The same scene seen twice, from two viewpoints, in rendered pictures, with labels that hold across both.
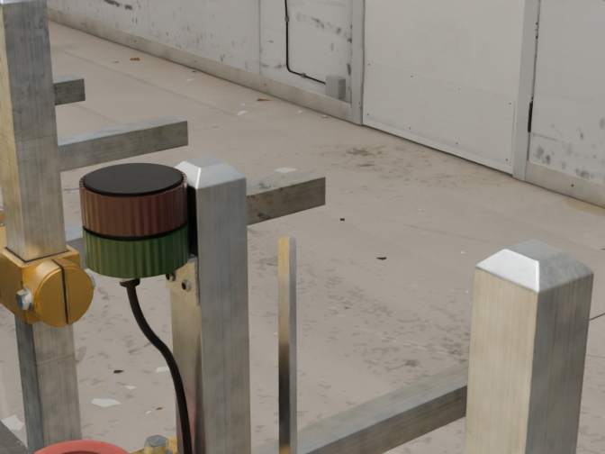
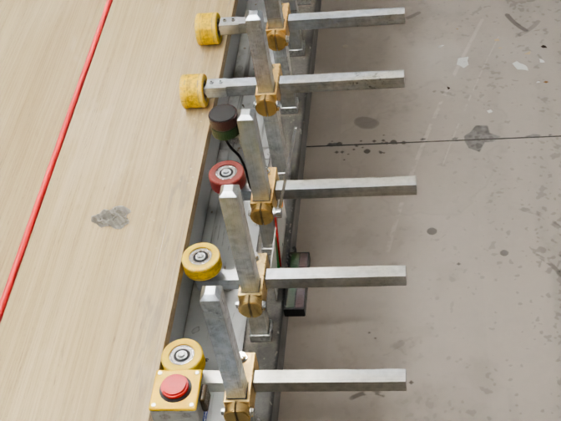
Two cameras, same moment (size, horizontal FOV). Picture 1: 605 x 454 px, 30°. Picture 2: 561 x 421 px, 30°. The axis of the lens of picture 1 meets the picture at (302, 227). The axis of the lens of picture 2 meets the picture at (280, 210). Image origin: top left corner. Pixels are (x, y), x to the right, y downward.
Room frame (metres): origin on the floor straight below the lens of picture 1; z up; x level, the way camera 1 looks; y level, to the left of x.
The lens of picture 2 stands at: (-0.42, -1.25, 2.44)
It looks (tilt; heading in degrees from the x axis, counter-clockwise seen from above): 44 degrees down; 50
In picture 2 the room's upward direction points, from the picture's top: 11 degrees counter-clockwise
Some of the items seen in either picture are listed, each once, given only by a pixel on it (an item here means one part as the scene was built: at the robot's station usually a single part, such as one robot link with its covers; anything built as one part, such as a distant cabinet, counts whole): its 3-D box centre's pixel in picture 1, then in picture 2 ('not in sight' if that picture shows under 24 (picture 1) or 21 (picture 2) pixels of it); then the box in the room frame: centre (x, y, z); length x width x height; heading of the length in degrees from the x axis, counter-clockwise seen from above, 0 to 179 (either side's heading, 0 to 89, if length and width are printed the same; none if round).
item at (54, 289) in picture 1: (27, 269); (269, 89); (0.84, 0.22, 0.95); 0.14 x 0.06 x 0.05; 38
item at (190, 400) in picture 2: not in sight; (180, 403); (0.03, -0.41, 1.18); 0.07 x 0.07 x 0.08; 38
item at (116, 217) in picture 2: not in sight; (110, 213); (0.37, 0.25, 0.91); 0.09 x 0.07 x 0.02; 121
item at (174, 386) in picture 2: not in sight; (174, 388); (0.03, -0.41, 1.22); 0.04 x 0.04 x 0.02
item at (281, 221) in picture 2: not in sight; (279, 241); (0.62, 0.02, 0.75); 0.26 x 0.01 x 0.10; 38
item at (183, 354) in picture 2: not in sight; (187, 371); (0.20, -0.14, 0.85); 0.08 x 0.08 x 0.11
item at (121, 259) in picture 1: (136, 240); (225, 126); (0.60, 0.09, 1.07); 0.06 x 0.06 x 0.02
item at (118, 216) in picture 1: (134, 198); (223, 117); (0.60, 0.09, 1.10); 0.06 x 0.06 x 0.02
